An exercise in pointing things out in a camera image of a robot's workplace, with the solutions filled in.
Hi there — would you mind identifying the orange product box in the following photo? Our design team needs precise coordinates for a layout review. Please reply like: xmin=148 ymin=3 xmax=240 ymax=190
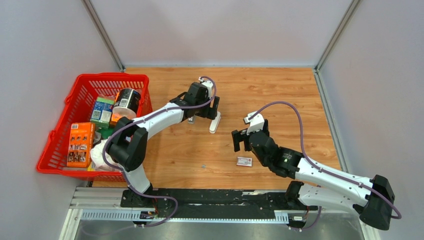
xmin=66 ymin=122 xmax=95 ymax=168

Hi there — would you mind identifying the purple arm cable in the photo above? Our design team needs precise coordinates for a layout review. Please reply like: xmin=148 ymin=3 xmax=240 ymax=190
xmin=101 ymin=76 xmax=218 ymax=229
xmin=247 ymin=100 xmax=402 ymax=232

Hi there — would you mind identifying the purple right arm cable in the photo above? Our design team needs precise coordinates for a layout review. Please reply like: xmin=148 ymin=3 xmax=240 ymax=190
xmin=247 ymin=100 xmax=402 ymax=232

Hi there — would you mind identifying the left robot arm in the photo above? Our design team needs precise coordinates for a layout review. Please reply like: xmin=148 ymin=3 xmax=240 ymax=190
xmin=101 ymin=76 xmax=221 ymax=208

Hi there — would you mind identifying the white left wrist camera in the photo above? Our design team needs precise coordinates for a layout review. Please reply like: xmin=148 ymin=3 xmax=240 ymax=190
xmin=198 ymin=76 xmax=215 ymax=99

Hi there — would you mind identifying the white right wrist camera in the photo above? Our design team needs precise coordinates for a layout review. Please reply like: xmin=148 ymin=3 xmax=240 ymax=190
xmin=243 ymin=111 xmax=265 ymax=135

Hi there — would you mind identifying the white slotted cable duct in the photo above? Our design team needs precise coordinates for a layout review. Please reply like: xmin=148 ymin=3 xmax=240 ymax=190
xmin=80 ymin=209 xmax=290 ymax=224

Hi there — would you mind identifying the crumpled white plastic bag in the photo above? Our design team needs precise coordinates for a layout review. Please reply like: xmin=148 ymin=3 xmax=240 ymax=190
xmin=90 ymin=139 xmax=117 ymax=172

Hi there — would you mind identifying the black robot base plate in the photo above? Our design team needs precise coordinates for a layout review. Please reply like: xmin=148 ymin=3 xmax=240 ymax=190
xmin=120 ymin=188 xmax=307 ymax=218

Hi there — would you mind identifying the white stapler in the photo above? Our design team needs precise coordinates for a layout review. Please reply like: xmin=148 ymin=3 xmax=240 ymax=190
xmin=209 ymin=111 xmax=221 ymax=134

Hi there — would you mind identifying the orange snack packet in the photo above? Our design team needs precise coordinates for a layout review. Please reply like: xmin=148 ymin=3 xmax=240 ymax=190
xmin=109 ymin=104 xmax=132 ymax=127

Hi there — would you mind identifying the red plastic basket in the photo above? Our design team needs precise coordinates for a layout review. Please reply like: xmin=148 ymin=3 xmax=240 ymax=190
xmin=35 ymin=72 xmax=153 ymax=182

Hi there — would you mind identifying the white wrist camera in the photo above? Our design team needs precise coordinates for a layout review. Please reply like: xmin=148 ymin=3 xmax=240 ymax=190
xmin=243 ymin=111 xmax=265 ymax=135
xmin=198 ymin=76 xmax=215 ymax=99

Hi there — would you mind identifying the green blue carton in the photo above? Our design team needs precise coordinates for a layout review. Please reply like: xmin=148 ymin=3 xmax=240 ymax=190
xmin=89 ymin=96 xmax=115 ymax=129

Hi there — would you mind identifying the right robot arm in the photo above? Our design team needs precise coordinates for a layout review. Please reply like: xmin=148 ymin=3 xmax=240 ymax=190
xmin=231 ymin=129 xmax=395 ymax=231

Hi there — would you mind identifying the black stapler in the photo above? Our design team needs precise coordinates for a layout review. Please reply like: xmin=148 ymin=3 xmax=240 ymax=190
xmin=187 ymin=116 xmax=196 ymax=124

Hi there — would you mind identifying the black white cylindrical can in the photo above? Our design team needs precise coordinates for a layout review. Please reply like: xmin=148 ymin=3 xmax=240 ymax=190
xmin=112 ymin=88 xmax=141 ymax=119

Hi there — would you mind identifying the red white staple box sleeve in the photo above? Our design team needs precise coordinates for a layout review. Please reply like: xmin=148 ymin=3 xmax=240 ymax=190
xmin=236 ymin=157 xmax=253 ymax=167

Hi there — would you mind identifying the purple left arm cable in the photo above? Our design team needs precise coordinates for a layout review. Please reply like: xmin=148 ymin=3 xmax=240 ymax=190
xmin=101 ymin=76 xmax=218 ymax=229

